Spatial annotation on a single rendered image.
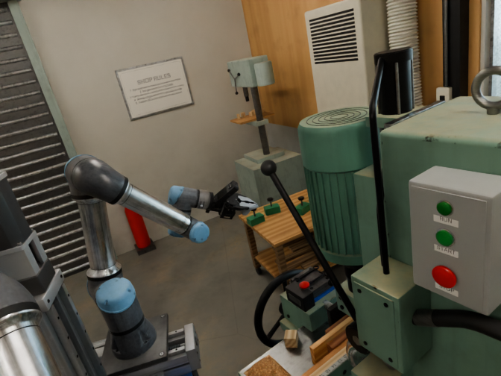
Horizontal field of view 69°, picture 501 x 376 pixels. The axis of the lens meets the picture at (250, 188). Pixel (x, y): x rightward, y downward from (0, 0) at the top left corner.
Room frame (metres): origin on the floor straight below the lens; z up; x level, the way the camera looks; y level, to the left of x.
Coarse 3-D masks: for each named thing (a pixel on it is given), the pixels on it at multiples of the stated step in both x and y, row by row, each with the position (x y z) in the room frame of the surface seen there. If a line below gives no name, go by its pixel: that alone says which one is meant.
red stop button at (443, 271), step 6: (432, 270) 0.38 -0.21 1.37; (438, 270) 0.37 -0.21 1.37; (444, 270) 0.37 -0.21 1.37; (450, 270) 0.37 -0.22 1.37; (432, 276) 0.38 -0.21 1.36; (438, 276) 0.37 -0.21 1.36; (444, 276) 0.37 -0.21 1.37; (450, 276) 0.36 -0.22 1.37; (438, 282) 0.37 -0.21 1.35; (444, 282) 0.37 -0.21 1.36; (450, 282) 0.36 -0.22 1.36
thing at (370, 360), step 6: (372, 354) 0.53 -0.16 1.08; (366, 360) 0.52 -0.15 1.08; (372, 360) 0.52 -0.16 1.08; (378, 360) 0.52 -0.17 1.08; (360, 366) 0.51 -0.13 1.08; (366, 366) 0.51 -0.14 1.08; (372, 366) 0.51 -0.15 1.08; (378, 366) 0.50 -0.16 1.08; (384, 366) 0.50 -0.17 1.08; (354, 372) 0.50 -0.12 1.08; (360, 372) 0.50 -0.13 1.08; (366, 372) 0.50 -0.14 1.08; (372, 372) 0.49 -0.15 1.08; (378, 372) 0.49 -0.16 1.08; (384, 372) 0.49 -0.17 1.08; (390, 372) 0.49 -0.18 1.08; (396, 372) 0.48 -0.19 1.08; (408, 372) 0.49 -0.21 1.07
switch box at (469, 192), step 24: (432, 168) 0.44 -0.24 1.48; (432, 192) 0.39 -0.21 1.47; (456, 192) 0.37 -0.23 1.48; (480, 192) 0.35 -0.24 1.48; (432, 216) 0.39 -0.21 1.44; (456, 216) 0.36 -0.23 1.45; (480, 216) 0.34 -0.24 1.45; (432, 240) 0.39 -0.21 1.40; (456, 240) 0.36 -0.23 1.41; (480, 240) 0.34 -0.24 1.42; (432, 264) 0.39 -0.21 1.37; (456, 264) 0.36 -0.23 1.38; (480, 264) 0.34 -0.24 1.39; (432, 288) 0.39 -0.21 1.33; (456, 288) 0.36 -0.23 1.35; (480, 288) 0.34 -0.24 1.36; (480, 312) 0.34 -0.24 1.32
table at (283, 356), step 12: (288, 324) 0.90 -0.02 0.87; (324, 324) 0.83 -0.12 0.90; (300, 336) 0.80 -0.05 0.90; (312, 336) 0.79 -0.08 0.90; (276, 348) 0.78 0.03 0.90; (288, 348) 0.77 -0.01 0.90; (300, 348) 0.76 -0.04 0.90; (276, 360) 0.74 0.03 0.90; (288, 360) 0.73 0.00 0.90; (300, 360) 0.72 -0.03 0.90; (240, 372) 0.73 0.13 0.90; (300, 372) 0.69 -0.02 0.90
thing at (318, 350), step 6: (348, 318) 0.77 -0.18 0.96; (342, 324) 0.76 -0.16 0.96; (348, 324) 0.76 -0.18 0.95; (330, 330) 0.74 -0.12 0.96; (336, 330) 0.74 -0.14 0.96; (342, 330) 0.74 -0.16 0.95; (324, 336) 0.73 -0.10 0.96; (330, 336) 0.72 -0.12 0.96; (318, 342) 0.71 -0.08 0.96; (324, 342) 0.71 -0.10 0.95; (312, 348) 0.70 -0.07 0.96; (318, 348) 0.70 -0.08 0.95; (324, 348) 0.71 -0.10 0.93; (312, 354) 0.70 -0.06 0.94; (318, 354) 0.70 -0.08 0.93; (324, 354) 0.71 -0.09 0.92; (312, 360) 0.70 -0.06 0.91; (318, 360) 0.70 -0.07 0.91
